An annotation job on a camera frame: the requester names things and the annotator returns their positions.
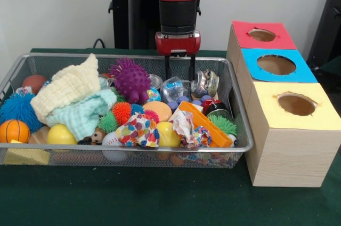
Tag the purple spiky ball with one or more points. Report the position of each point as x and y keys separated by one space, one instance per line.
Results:
x=131 y=79

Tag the crushed silver can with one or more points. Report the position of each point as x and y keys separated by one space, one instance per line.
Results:
x=205 y=84

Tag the small clear plastic bottle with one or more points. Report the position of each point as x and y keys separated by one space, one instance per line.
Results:
x=174 y=90

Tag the yellow tennis ball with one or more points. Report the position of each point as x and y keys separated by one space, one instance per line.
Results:
x=167 y=135

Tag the orange plastic grid toy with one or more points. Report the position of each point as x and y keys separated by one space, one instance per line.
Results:
x=205 y=127

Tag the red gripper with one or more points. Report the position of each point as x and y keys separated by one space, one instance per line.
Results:
x=178 y=43

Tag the white baseball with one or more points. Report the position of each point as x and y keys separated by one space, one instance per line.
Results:
x=110 y=139

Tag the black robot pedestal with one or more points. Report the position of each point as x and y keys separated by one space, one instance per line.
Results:
x=128 y=23

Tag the green spiky toy with eyes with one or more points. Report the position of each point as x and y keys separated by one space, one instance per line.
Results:
x=223 y=124

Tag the large blue spiky ball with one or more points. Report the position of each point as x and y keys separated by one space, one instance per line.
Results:
x=18 y=108

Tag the small orange basketball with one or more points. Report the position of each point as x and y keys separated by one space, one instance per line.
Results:
x=14 y=131

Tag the orange foam disc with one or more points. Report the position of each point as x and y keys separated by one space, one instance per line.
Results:
x=158 y=110

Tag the cream waffle cloth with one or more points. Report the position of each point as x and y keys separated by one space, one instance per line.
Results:
x=69 y=84

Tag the mint waffle cloth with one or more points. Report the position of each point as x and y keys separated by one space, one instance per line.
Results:
x=80 y=114

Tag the black upright panel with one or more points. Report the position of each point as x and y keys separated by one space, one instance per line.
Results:
x=327 y=23

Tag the colourful patterned cloth wad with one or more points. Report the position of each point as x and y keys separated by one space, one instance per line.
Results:
x=138 y=132

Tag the dark green table cloth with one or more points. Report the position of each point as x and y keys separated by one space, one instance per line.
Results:
x=333 y=68
x=160 y=199

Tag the reddish brown ball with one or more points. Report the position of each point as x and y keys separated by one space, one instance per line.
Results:
x=33 y=82

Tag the wooden three-hole box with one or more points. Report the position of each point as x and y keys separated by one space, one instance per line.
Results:
x=293 y=156

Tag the smooth yellow ball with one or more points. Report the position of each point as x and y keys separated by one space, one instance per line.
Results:
x=60 y=135

